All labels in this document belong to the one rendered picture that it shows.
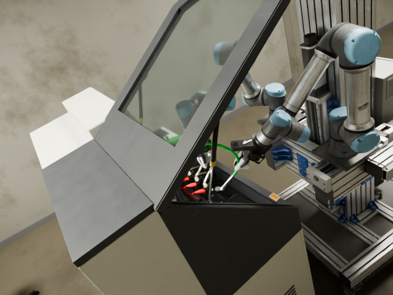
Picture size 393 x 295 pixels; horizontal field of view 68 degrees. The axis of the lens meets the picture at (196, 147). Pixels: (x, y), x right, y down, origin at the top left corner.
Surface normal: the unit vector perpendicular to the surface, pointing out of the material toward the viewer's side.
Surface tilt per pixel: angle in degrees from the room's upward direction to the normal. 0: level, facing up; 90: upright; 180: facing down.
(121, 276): 90
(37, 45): 90
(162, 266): 90
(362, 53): 83
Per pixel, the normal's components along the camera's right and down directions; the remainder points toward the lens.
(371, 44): 0.07, 0.43
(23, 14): 0.42, 0.40
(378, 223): -0.32, -0.78
